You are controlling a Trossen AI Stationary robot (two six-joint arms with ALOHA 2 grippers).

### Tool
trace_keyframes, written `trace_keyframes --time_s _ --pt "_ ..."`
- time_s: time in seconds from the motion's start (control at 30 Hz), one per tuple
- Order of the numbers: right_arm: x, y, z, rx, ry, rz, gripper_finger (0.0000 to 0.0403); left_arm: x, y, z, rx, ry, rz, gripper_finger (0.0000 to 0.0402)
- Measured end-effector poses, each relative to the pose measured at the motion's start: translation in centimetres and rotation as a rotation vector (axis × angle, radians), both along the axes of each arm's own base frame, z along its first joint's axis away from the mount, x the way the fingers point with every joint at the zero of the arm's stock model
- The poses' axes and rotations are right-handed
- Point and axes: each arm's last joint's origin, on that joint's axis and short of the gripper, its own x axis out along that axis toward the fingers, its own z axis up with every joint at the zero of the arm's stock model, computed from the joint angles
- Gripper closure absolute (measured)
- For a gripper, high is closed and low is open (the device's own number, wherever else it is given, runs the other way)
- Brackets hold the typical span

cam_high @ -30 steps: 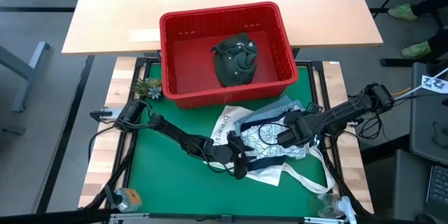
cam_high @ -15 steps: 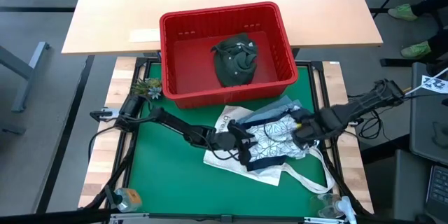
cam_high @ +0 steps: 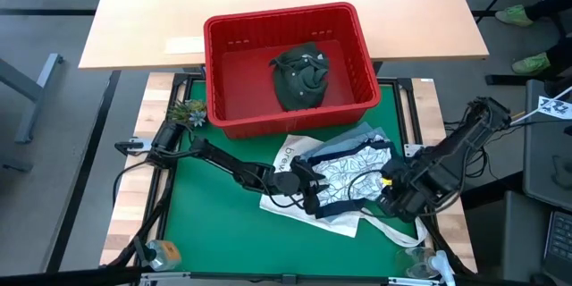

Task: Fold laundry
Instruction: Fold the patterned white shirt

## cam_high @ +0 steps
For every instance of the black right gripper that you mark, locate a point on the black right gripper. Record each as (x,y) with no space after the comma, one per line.
(406,192)

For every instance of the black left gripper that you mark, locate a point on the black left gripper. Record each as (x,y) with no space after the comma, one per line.
(286,182)

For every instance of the cream printed tote bag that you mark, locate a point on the cream printed tote bag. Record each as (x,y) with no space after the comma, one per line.
(286,205)

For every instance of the navy garment with white label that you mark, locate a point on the navy garment with white label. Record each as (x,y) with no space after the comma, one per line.
(339,210)

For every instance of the light blue denim jeans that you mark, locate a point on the light blue denim jeans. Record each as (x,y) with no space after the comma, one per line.
(344,140)

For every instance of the dark green garment white label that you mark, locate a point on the dark green garment white label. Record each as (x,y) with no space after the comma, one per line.
(299,80)

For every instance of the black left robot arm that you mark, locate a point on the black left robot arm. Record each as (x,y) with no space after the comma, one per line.
(214,156)

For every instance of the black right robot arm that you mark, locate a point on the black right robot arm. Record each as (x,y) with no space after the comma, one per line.
(460,147)

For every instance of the red plastic laundry basket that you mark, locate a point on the red plastic laundry basket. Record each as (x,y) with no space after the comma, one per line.
(241,89)

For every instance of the green table mat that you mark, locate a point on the green table mat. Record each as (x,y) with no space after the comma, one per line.
(223,232)

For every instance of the grey box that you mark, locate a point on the grey box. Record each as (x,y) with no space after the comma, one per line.
(525,232)

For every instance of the small potted succulent plant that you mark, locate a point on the small potted succulent plant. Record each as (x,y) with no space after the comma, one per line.
(190,114)

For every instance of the grey cabinet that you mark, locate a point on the grey cabinet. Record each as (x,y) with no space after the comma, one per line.
(545,156)

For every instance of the clear bottle with orange label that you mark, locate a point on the clear bottle with orange label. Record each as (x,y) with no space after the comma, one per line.
(165,254)

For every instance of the black keyboard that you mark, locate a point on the black keyboard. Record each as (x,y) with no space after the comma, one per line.
(561,241)

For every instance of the white tag with black pattern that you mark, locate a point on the white tag with black pattern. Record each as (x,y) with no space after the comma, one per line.
(554,108)

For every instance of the person's shoe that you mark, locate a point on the person's shoe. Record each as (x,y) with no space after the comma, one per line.
(514,15)
(532,64)

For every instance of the white paper label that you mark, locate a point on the white paper label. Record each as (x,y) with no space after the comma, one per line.
(185,45)

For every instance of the person's leg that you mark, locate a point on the person's leg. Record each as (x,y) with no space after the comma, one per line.
(561,56)
(552,6)

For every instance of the black metal floor stand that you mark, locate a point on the black metal floor stand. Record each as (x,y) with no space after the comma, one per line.
(552,27)

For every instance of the light wooden desk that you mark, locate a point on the light wooden desk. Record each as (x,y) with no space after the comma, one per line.
(156,9)

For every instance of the grey metal desk leg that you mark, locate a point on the grey metal desk leg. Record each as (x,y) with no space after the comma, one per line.
(40,94)

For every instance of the small metal bracket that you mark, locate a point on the small metal bracket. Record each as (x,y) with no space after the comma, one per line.
(134,145)
(411,149)

